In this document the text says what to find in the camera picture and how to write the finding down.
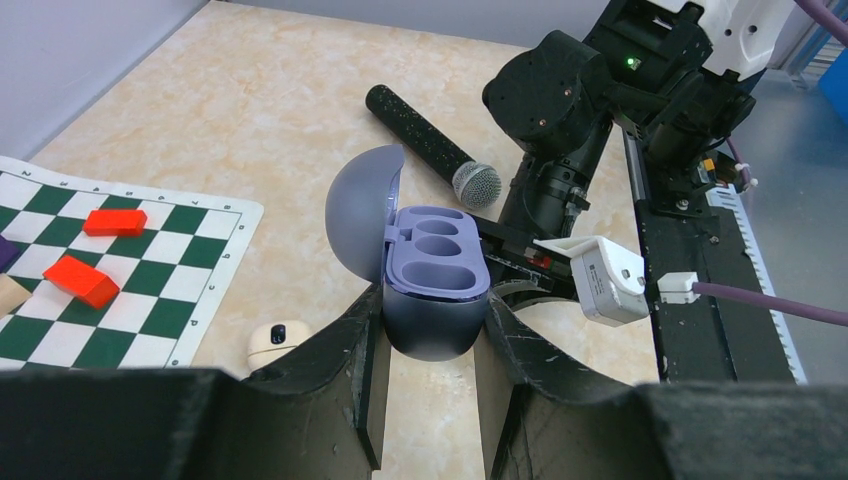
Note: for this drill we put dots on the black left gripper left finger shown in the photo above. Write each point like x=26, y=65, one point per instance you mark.
x=318, y=412

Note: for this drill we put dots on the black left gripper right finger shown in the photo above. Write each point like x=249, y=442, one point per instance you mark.
x=545, y=415

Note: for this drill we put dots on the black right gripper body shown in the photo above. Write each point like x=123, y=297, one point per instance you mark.
x=523, y=273

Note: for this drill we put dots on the cream earbud charging case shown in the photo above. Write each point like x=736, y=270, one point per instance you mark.
x=271, y=341

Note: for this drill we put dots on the grey-blue earbud case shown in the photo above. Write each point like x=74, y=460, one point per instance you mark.
x=427, y=260

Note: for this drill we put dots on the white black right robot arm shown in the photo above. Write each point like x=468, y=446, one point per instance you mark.
x=677, y=76

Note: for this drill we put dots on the black microphone grey head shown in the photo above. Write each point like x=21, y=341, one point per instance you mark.
x=476, y=185

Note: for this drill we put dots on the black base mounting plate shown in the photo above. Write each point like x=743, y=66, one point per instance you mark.
x=711, y=339

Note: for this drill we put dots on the green white chessboard mat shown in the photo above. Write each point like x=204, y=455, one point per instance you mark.
x=172, y=278

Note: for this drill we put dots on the red cylinder block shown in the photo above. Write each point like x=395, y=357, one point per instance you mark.
x=84, y=282

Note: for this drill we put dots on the red block right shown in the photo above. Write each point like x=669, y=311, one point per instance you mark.
x=115, y=222

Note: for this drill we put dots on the wooden block on board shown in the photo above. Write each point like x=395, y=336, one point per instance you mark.
x=12, y=295

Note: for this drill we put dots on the purple block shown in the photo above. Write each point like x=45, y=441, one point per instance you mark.
x=9, y=252

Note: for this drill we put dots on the blue plastic bin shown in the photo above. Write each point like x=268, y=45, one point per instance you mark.
x=833, y=84

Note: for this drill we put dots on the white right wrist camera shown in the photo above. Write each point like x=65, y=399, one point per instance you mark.
x=610, y=279

